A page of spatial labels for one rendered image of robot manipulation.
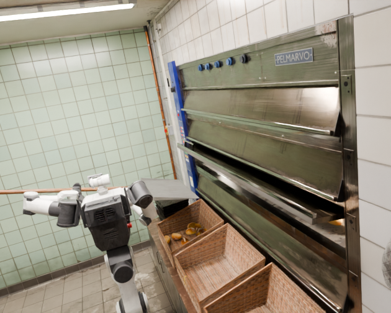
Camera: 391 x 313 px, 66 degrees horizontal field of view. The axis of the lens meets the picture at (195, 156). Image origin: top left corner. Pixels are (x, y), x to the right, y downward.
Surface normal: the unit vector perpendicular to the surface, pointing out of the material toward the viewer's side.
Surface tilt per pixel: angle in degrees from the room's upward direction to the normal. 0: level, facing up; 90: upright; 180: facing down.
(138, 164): 90
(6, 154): 90
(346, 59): 90
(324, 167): 70
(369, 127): 90
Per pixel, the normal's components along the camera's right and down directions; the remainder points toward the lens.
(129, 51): 0.34, 0.19
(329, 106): -0.93, -0.10
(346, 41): -0.92, 0.24
